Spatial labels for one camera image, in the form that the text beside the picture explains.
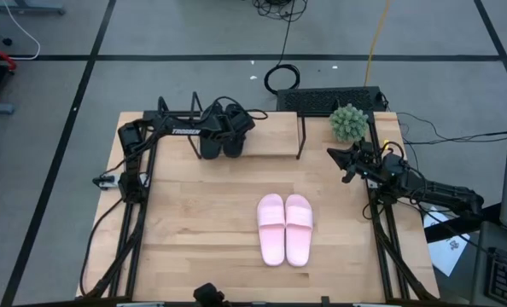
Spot thin black cables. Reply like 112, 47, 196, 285
395, 111, 507, 147

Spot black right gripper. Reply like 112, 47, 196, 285
326, 140, 387, 185

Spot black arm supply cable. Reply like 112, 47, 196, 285
79, 197, 125, 298

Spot white cable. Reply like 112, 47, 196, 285
0, 0, 43, 61

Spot black slide sandal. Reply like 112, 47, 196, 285
200, 136, 225, 161
223, 128, 248, 159

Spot grey laptop base with keyboard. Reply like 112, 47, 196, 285
469, 221, 507, 307

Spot black keyboard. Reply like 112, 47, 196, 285
275, 86, 386, 114

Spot green artificial plant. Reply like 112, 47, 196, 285
328, 103, 370, 143

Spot black beam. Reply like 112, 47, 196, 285
423, 202, 504, 245

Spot black tangled cable bundle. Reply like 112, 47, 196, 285
252, 0, 310, 23

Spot black coiled cable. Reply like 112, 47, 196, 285
263, 0, 302, 96

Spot yellow cable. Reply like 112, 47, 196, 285
363, 0, 393, 87

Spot wooden shelf with black frame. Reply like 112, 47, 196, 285
188, 90, 307, 161

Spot black metal crossbar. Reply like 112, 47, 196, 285
142, 109, 376, 119

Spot grey furniture foot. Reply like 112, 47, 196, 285
0, 0, 67, 17

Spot pink slide sandal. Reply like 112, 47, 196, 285
256, 193, 287, 268
283, 194, 314, 268

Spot white paper sheet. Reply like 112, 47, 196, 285
422, 206, 472, 278

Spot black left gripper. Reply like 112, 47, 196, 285
199, 102, 257, 142

